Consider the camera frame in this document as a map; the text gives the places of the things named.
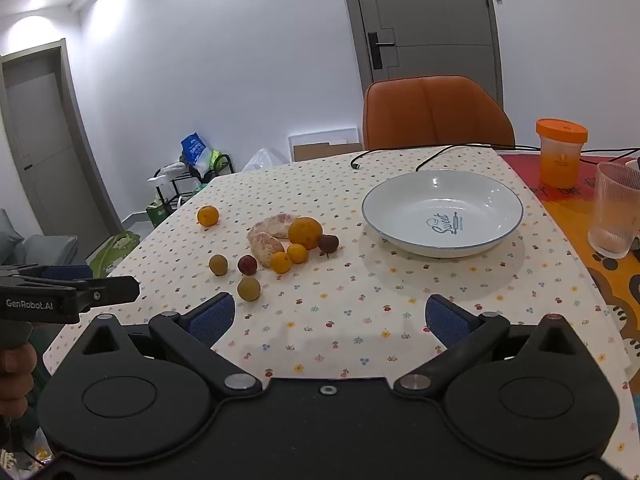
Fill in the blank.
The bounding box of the blue plastic bag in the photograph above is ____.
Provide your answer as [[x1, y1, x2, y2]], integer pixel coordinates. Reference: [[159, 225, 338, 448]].
[[180, 132, 211, 168]]

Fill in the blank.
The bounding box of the grey door with lock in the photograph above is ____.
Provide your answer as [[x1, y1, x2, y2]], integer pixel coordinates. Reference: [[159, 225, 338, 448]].
[[338, 0, 505, 133]]

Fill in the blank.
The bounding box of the green patterned bag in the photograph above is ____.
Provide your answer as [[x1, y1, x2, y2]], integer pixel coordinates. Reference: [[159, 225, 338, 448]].
[[87, 230, 142, 278]]

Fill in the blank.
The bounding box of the small peeled pomelo segment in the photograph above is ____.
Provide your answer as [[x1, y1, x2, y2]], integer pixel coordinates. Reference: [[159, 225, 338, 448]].
[[250, 231, 286, 267]]

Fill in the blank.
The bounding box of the large orange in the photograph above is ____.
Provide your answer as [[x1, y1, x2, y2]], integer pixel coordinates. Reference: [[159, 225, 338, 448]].
[[288, 216, 323, 250]]

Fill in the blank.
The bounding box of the black door lock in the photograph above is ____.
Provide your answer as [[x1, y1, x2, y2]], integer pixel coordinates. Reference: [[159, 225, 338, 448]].
[[368, 32, 396, 69]]

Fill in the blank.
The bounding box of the person's left hand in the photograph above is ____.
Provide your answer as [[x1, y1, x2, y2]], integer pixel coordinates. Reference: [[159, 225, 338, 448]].
[[0, 346, 39, 420]]

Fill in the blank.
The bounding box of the grey sofa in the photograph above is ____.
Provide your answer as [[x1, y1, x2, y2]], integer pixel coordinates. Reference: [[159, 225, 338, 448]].
[[0, 209, 79, 267]]

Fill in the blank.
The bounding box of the black cable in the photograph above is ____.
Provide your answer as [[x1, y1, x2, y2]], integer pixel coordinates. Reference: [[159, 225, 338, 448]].
[[351, 142, 640, 172]]

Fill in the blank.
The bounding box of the orange printed table mat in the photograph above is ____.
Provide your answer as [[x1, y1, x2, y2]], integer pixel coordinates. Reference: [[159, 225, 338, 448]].
[[500, 152, 640, 353]]

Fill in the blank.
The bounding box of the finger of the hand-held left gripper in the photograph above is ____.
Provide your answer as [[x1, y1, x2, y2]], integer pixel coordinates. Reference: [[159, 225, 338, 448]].
[[75, 275, 141, 314], [0, 263, 94, 287]]

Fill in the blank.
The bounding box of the large peeled pomelo segment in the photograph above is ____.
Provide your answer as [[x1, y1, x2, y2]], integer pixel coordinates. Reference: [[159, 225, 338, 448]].
[[247, 214, 301, 241]]

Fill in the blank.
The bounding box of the white flat board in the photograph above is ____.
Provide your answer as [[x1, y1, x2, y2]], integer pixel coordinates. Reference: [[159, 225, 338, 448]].
[[288, 127, 361, 163]]

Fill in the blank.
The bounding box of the frosted plastic cup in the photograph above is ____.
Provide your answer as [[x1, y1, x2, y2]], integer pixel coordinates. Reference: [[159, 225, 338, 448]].
[[588, 161, 640, 259]]

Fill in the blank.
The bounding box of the orange leather chair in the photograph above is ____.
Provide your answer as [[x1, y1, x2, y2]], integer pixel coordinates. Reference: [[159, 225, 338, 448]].
[[362, 76, 516, 152]]

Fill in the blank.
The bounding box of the brown cardboard sheet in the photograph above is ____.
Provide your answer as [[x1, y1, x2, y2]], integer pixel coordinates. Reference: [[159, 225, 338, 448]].
[[293, 142, 364, 162]]

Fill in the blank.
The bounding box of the grey plain door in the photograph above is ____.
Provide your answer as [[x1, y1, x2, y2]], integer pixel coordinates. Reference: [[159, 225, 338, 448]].
[[0, 42, 123, 241]]

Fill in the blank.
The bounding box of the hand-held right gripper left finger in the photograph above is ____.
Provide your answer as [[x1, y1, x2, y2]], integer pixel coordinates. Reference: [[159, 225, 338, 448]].
[[80, 292, 264, 402]]

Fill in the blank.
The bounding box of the white enamel plate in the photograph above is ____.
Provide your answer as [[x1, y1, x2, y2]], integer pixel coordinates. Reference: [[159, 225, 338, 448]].
[[361, 170, 524, 259]]

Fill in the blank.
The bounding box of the orange lidded plastic cup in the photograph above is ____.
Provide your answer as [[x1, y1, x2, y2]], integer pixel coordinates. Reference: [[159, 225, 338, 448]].
[[536, 118, 589, 189]]

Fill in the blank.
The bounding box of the black metal rack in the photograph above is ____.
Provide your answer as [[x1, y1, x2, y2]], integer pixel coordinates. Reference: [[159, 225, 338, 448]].
[[151, 154, 236, 212]]

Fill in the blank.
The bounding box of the green box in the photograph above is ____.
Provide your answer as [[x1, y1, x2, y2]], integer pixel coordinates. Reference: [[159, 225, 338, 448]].
[[146, 200, 173, 226]]

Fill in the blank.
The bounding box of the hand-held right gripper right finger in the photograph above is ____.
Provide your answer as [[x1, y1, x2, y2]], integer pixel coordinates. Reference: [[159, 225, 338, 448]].
[[394, 294, 576, 403]]

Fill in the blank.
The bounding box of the white plastic bag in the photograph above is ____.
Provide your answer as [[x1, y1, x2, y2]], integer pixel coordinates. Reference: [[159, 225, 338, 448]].
[[242, 148, 291, 174]]

